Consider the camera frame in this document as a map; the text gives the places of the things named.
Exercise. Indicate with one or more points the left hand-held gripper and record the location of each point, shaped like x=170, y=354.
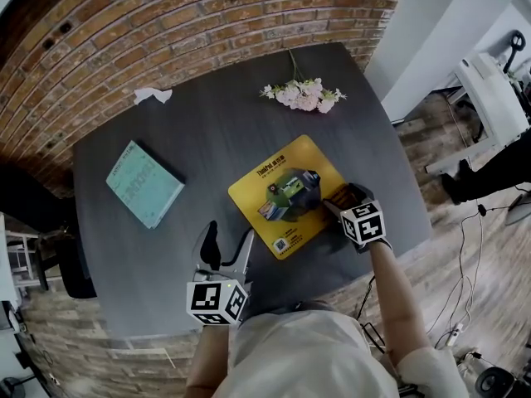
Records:
x=215, y=301

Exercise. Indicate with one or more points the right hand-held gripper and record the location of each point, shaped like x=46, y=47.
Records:
x=365, y=222

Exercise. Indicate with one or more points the yellow printed mouse pad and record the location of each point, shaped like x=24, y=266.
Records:
x=257, y=189

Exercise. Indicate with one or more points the person's left forearm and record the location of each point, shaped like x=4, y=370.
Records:
x=209, y=359

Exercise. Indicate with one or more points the person's right forearm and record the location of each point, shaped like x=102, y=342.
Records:
x=390, y=301

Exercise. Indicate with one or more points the dark grey desk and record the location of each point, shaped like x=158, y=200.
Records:
x=215, y=139

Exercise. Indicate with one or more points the pale green book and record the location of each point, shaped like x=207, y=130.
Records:
x=143, y=182

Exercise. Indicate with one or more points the pink artificial flower sprig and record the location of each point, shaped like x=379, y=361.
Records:
x=300, y=95

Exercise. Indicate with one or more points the person's white shirt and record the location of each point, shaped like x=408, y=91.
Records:
x=307, y=355

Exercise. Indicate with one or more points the white crumpled paper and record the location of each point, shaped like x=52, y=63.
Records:
x=146, y=95

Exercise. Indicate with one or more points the white machine cabinet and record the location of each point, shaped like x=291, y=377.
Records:
x=491, y=98

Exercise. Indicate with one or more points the black office chair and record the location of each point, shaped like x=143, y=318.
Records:
x=50, y=205

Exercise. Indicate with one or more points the white shelf unit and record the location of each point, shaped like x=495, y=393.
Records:
x=16, y=259

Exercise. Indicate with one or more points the black round speaker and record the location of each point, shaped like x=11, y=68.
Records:
x=494, y=380

